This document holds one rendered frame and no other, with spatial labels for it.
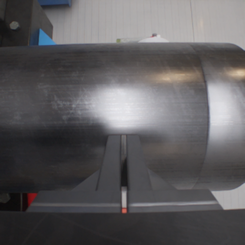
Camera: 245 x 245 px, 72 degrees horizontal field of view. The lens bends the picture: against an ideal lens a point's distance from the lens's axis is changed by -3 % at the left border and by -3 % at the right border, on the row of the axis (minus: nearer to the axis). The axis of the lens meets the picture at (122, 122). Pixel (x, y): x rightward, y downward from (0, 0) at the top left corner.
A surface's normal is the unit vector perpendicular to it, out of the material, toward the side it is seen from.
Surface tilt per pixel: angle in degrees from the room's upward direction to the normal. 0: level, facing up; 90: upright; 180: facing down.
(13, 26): 90
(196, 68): 90
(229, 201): 90
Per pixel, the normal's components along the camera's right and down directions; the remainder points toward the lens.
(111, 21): -0.01, -0.11
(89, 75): -0.01, -0.39
